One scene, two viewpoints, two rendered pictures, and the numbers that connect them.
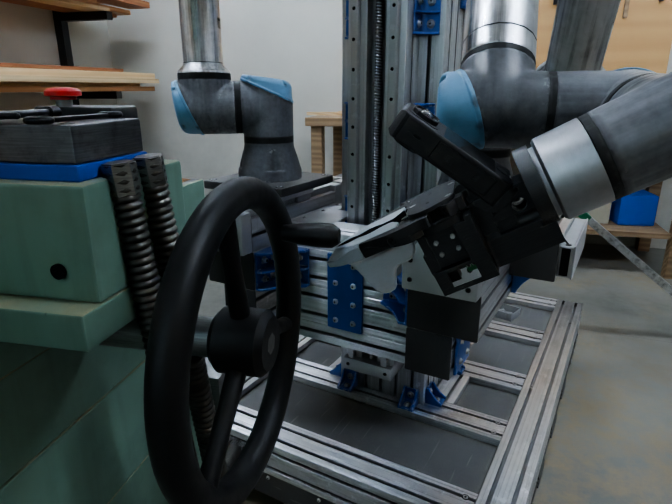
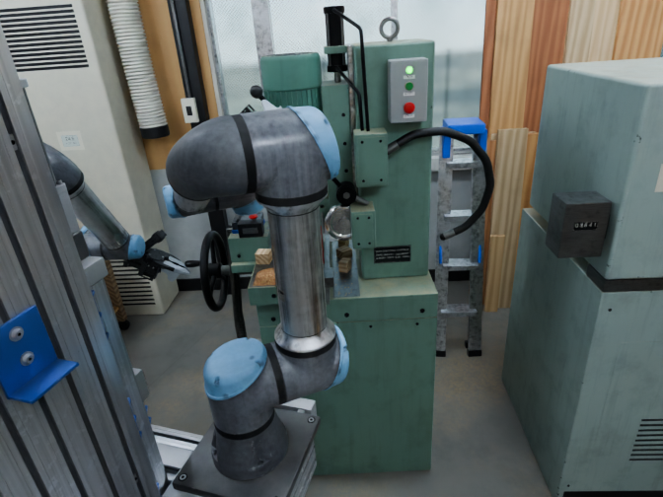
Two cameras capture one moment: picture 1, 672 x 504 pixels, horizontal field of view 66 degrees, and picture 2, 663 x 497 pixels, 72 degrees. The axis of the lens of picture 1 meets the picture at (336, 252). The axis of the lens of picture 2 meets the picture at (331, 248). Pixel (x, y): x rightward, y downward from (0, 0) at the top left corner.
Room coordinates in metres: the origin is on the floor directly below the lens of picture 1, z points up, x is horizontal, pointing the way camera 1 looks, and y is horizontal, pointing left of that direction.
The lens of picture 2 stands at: (1.92, 0.22, 1.57)
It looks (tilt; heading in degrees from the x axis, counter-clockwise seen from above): 26 degrees down; 169
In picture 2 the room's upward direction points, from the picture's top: 4 degrees counter-clockwise
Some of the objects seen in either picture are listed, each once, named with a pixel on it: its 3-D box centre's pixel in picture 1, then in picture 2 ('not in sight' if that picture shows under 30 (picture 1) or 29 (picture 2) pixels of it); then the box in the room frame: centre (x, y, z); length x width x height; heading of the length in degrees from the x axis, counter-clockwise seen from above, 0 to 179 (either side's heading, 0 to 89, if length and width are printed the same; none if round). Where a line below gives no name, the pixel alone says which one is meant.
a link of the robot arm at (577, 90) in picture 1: (612, 111); (89, 248); (0.51, -0.27, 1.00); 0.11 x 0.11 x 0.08; 75
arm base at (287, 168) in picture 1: (269, 156); (247, 429); (1.23, 0.16, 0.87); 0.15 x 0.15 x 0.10
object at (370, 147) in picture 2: not in sight; (370, 157); (0.68, 0.59, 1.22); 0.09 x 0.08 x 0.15; 78
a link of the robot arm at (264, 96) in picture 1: (264, 105); (242, 382); (1.23, 0.17, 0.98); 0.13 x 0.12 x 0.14; 100
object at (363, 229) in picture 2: not in sight; (362, 225); (0.68, 0.56, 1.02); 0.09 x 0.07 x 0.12; 168
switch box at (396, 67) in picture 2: not in sight; (406, 90); (0.69, 0.70, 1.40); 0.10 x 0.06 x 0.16; 78
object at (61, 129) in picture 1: (70, 134); (248, 222); (0.44, 0.22, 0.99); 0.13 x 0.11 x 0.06; 168
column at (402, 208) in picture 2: not in sight; (391, 164); (0.54, 0.70, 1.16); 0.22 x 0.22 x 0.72; 78
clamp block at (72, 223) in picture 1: (76, 219); (252, 241); (0.44, 0.23, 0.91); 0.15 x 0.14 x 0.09; 168
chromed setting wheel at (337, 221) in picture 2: not in sight; (344, 222); (0.63, 0.51, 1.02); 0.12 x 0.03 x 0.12; 78
